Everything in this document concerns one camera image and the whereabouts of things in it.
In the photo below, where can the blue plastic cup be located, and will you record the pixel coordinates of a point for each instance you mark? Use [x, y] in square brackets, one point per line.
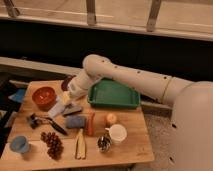
[20, 144]

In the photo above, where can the yellow banana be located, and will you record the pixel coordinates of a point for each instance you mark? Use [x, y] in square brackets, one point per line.
[80, 146]

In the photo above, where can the blue cloth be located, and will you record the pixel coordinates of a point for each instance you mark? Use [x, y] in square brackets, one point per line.
[18, 96]

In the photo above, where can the bunch of dark grapes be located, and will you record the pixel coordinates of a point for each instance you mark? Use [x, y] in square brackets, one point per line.
[53, 143]

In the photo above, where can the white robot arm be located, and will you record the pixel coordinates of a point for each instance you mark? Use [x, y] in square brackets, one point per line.
[191, 147]

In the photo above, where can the purple bowl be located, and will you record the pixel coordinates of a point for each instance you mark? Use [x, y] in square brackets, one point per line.
[65, 82]

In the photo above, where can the white mug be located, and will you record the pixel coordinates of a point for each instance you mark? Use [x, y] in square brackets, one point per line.
[117, 133]

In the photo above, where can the black handled brush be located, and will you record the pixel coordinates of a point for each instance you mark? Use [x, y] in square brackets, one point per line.
[34, 121]

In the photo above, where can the wooden table board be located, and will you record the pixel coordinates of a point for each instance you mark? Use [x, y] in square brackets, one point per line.
[136, 148]

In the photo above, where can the small metal cup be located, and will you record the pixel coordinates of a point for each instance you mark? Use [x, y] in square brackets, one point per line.
[104, 144]

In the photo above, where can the green plastic tray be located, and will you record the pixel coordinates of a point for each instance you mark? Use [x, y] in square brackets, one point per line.
[111, 94]

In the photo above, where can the white towel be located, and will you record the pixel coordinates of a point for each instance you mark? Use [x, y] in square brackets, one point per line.
[59, 107]

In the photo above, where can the small orange fruit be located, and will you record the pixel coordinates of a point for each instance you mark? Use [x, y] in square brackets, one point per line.
[110, 119]

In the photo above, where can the blue sponge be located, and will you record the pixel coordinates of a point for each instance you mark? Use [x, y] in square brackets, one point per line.
[75, 121]

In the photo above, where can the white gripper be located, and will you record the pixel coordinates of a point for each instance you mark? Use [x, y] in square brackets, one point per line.
[78, 87]

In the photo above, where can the orange carrot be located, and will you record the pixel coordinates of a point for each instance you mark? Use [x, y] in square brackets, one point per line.
[90, 127]

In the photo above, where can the orange bowl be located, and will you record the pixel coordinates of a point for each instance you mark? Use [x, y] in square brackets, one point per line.
[44, 97]

